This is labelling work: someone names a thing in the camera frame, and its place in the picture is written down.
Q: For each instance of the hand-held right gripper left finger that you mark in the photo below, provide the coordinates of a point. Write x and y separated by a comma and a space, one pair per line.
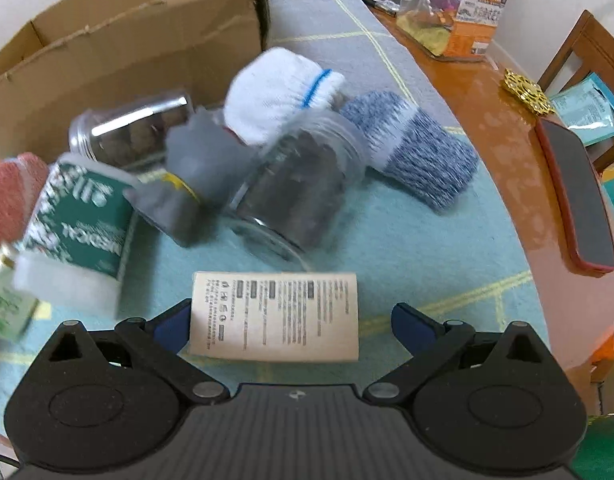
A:
171, 325

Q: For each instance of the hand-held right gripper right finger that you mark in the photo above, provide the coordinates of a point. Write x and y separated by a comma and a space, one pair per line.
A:
412, 325

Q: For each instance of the kraft paper printed packet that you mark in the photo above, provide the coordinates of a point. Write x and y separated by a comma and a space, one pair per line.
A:
277, 315

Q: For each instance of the green and white tape roll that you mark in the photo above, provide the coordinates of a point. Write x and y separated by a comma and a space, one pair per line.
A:
82, 225

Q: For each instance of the blue mottled sock roll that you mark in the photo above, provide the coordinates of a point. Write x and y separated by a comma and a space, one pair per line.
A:
417, 155

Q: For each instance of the pink sock roll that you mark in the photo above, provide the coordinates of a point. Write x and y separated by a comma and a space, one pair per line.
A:
9, 195

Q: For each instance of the brown cardboard box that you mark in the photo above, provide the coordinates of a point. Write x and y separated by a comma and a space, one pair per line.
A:
117, 45

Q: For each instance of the teal and grey woven placemat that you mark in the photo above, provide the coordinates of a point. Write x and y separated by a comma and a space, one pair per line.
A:
412, 255

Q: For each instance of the grey sock roll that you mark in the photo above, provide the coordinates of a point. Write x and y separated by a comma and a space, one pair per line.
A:
202, 170

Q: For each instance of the small green and white box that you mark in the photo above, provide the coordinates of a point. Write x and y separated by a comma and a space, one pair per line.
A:
4, 300

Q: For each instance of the clear jar of dark cookies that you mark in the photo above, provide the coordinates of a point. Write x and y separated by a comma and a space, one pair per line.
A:
297, 190

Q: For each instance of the clear jar of brown snacks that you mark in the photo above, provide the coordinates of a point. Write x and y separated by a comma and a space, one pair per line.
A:
132, 137

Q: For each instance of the phone in red case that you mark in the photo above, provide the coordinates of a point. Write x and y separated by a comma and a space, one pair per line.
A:
579, 195

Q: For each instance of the white sock roll blue stripe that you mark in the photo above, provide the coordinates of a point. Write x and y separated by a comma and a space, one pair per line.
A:
272, 95

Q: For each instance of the gold fidget spinner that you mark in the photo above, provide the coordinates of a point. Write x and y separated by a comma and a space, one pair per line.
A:
528, 92

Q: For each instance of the teal snack packet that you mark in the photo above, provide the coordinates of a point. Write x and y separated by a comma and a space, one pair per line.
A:
589, 110

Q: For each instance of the clear container orange label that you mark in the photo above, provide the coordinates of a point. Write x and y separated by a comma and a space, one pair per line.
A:
467, 15

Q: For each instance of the black pen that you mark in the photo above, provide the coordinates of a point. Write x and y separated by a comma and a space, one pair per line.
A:
379, 4

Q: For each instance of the wooden chair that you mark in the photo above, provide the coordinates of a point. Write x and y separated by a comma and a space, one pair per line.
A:
584, 45

